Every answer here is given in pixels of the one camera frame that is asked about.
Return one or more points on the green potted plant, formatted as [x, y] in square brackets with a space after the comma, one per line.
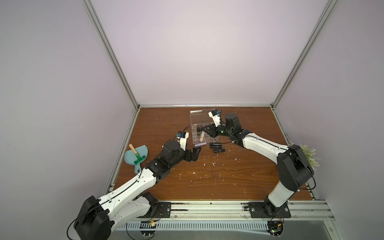
[310, 154]

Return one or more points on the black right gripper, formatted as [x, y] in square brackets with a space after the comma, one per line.
[212, 129]

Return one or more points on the teal dustpan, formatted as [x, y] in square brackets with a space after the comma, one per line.
[135, 156]

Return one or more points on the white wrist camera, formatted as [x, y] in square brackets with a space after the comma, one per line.
[183, 137]
[216, 117]

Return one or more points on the green rake wooden handle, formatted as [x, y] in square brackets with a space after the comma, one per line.
[138, 156]

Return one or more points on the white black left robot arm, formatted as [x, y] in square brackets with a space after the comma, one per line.
[99, 217]

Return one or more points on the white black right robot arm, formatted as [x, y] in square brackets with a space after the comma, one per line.
[293, 166]

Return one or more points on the black silver lipstick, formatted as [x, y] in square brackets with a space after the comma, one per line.
[219, 150]

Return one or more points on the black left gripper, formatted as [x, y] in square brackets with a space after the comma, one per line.
[193, 156]

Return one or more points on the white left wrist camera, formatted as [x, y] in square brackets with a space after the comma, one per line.
[183, 137]

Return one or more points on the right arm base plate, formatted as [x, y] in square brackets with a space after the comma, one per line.
[267, 210]

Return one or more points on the clear acrylic lipstick organizer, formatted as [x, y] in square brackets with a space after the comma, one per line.
[199, 120]

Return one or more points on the beige lipstick tube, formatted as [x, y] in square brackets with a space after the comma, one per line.
[202, 136]

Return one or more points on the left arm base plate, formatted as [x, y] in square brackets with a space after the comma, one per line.
[160, 210]

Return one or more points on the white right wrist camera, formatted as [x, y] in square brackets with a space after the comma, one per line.
[216, 117]

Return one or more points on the aluminium front rail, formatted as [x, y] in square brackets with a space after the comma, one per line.
[220, 210]

